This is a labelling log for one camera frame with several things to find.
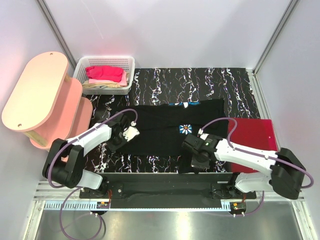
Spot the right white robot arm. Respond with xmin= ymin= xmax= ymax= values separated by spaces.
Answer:
xmin=182 ymin=133 xmax=307 ymax=200

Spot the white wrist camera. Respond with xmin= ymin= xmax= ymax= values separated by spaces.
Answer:
xmin=123 ymin=121 xmax=140 ymax=142
xmin=197 ymin=128 xmax=205 ymax=137

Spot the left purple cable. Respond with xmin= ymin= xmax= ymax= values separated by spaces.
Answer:
xmin=47 ymin=107 xmax=140 ymax=238

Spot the folded red t-shirt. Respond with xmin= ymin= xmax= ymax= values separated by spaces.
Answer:
xmin=226 ymin=117 xmax=280 ymax=175

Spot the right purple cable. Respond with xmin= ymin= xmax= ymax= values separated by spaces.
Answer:
xmin=198 ymin=117 xmax=315 ymax=216

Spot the light pink garment in basket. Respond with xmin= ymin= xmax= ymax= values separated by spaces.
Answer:
xmin=88 ymin=72 xmax=129 ymax=87

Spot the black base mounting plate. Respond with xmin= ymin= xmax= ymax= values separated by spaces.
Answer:
xmin=79 ymin=172 xmax=257 ymax=200

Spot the black marbled table mat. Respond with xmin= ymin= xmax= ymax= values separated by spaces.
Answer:
xmin=85 ymin=68 xmax=260 ymax=173

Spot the purple cable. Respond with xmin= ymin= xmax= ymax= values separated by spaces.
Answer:
xmin=47 ymin=107 xmax=140 ymax=238
xmin=198 ymin=117 xmax=315 ymax=216

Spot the pink three-tier wooden shelf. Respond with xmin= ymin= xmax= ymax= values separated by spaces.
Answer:
xmin=1 ymin=51 xmax=93 ymax=151

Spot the white plastic laundry basket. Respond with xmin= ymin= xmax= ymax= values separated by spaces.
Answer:
xmin=73 ymin=55 xmax=135 ymax=95

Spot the magenta t-shirt in basket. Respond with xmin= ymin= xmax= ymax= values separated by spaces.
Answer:
xmin=85 ymin=65 xmax=125 ymax=82

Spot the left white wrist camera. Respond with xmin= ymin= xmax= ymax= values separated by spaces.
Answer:
xmin=123 ymin=121 xmax=140 ymax=142

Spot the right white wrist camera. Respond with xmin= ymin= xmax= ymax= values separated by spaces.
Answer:
xmin=197 ymin=128 xmax=205 ymax=137

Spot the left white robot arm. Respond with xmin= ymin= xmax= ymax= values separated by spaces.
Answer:
xmin=42 ymin=113 xmax=131 ymax=198

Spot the beige garment in basket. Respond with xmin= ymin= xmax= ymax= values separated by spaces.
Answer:
xmin=82 ymin=80 xmax=121 ymax=89

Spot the black t-shirt with daisy print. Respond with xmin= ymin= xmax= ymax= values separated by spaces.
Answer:
xmin=119 ymin=98 xmax=229 ymax=174

